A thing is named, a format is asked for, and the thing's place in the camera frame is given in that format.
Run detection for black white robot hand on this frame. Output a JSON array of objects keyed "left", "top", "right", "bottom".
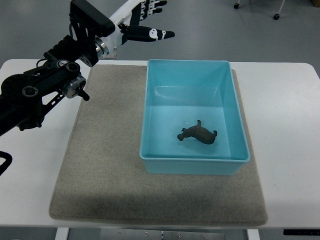
[{"left": 99, "top": 0, "right": 175, "bottom": 51}]

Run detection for brown toy hippo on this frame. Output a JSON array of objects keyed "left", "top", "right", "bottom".
[{"left": 177, "top": 119, "right": 218, "bottom": 145}]

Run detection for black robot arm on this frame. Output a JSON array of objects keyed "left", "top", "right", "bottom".
[{"left": 0, "top": 0, "right": 116, "bottom": 135}]

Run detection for blue plastic box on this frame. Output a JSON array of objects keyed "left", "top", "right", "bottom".
[{"left": 139, "top": 59, "right": 251, "bottom": 175}]

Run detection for lower floor socket plate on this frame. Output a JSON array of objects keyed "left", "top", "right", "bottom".
[{"left": 101, "top": 51, "right": 117, "bottom": 60}]

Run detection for right chair caster wheel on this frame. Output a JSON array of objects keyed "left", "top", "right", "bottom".
[{"left": 273, "top": 13, "right": 280, "bottom": 20}]

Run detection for grey felt mat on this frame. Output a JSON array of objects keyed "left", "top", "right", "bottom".
[{"left": 49, "top": 65, "right": 268, "bottom": 227}]

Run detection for black table control panel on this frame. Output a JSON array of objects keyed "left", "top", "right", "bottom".
[{"left": 283, "top": 229, "right": 320, "bottom": 236}]

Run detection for black sleeved cable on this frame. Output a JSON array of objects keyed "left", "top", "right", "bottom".
[{"left": 0, "top": 150, "right": 13, "bottom": 176}]

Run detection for metal table frame crossbar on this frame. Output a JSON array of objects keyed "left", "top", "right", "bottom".
[{"left": 99, "top": 229, "right": 226, "bottom": 240}]

